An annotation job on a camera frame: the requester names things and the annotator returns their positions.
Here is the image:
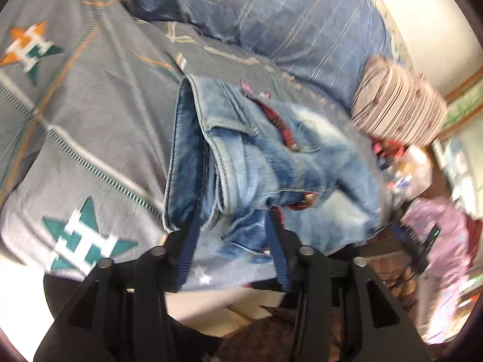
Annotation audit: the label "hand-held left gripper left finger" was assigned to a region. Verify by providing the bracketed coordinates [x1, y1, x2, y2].
[33, 211, 220, 362]

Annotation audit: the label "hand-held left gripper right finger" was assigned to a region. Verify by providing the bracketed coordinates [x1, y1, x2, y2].
[264, 215, 431, 362]

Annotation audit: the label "light blue denim pants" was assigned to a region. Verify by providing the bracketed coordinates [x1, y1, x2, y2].
[163, 73, 389, 265]

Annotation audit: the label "pink patterned cloth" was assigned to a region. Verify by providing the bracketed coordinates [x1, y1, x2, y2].
[402, 196, 476, 344]

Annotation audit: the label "red plastic package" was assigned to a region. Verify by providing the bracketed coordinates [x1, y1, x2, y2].
[372, 138, 407, 167]

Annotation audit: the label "striped floral pillow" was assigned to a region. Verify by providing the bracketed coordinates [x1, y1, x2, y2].
[351, 55, 449, 148]

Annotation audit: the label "wooden framed picture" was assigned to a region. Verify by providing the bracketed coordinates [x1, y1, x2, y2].
[444, 71, 483, 136]

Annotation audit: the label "grey star-print blanket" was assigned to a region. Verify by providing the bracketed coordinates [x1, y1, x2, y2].
[0, 0, 378, 293]

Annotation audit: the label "blue plaid pillow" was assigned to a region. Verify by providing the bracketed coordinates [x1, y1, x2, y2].
[124, 0, 397, 110]

